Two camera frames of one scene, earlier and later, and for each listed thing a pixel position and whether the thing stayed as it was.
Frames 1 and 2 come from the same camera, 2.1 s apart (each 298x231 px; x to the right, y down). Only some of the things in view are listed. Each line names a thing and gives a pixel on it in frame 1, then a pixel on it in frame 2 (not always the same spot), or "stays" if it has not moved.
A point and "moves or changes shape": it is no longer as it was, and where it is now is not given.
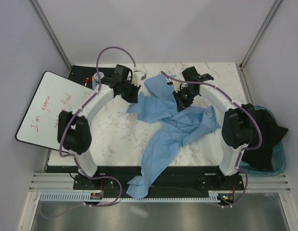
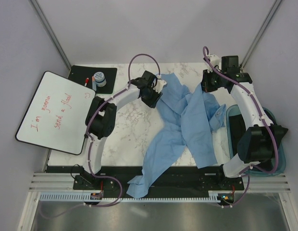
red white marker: (86, 81) stays
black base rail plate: (173, 182) stays
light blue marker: (93, 84) stays
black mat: (79, 73) stays
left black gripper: (134, 98) → (153, 103)
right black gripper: (181, 104) → (205, 85)
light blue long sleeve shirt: (178, 124) moves or changes shape
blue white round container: (95, 75) stays
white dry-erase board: (54, 93) stays
